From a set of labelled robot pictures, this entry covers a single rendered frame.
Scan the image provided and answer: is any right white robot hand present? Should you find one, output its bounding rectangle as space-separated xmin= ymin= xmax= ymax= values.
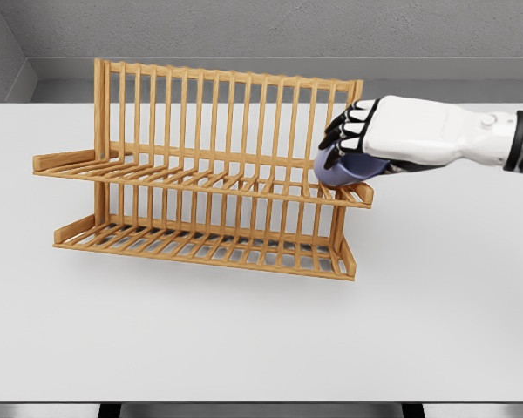
xmin=318 ymin=95 xmax=466 ymax=175

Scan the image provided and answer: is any wooden two-tier dish rack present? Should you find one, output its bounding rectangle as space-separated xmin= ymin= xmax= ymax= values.
xmin=31 ymin=57 xmax=375 ymax=282

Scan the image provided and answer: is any blue-purple cup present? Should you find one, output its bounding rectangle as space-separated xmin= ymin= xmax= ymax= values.
xmin=312 ymin=146 xmax=391 ymax=188

